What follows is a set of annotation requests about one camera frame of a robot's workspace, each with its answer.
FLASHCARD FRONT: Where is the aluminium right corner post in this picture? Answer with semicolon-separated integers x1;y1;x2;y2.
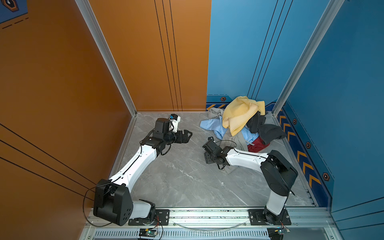
272;0;345;117

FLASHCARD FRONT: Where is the red cloth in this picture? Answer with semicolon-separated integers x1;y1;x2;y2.
248;137;270;153

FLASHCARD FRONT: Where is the aluminium corner post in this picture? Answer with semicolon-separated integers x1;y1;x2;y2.
272;0;345;117
75;0;137;117

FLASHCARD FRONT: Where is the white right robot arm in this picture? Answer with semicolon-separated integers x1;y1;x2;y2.
203;137;298;226

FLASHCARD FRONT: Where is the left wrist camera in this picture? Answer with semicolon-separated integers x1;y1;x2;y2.
169;114;181;133

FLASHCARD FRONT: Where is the right small circuit board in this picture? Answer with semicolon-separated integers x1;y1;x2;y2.
267;228;291;240

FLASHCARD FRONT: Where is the aluminium left corner post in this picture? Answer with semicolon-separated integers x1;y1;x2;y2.
75;0;137;117

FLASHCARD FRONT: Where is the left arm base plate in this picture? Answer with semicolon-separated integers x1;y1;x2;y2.
128;209;170;226

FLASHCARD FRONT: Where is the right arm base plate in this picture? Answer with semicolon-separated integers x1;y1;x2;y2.
248;208;292;226

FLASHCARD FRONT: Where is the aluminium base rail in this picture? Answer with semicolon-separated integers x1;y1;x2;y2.
80;207;343;240

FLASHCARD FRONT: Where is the small green circuit board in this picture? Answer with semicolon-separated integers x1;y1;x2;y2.
139;229;159;239

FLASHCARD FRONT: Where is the light grey ribbed cloth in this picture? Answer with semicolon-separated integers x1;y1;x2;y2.
205;108;248;175

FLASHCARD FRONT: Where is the dark grey cloth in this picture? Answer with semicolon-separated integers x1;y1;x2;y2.
246;112;287;145

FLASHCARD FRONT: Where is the light blue cloth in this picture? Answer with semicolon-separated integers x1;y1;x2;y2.
200;116;259;145

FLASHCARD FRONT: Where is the yellow cloth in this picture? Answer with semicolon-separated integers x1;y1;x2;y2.
222;96;266;136

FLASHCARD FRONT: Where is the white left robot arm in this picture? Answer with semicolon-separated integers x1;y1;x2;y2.
93;114;193;226

